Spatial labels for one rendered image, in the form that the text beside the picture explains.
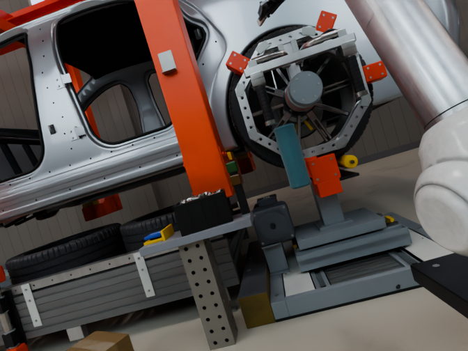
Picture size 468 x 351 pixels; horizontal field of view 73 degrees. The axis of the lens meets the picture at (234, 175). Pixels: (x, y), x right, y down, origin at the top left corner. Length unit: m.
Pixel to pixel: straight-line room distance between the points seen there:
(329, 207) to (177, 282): 0.80
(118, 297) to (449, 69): 1.55
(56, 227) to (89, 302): 5.20
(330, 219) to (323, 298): 0.42
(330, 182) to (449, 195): 0.97
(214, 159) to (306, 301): 0.67
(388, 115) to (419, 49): 5.77
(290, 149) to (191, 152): 0.41
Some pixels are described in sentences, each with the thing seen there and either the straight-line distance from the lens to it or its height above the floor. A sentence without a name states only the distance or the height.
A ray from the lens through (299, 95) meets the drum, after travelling 1.30.
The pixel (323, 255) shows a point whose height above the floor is 0.14.
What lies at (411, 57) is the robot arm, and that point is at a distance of 0.61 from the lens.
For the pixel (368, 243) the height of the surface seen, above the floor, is 0.14.
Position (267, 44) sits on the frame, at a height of 1.10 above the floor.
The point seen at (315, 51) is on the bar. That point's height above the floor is 0.96.
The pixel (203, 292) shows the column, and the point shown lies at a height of 0.22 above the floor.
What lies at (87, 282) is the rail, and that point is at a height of 0.31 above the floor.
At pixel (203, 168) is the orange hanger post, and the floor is 0.67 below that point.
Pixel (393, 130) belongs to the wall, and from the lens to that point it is 6.37.
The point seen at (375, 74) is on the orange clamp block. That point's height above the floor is 0.84.
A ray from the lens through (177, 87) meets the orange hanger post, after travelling 1.41.
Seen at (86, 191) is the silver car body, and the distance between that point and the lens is 2.18.
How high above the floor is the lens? 0.64
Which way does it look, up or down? 2 degrees down
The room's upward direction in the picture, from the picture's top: 17 degrees counter-clockwise
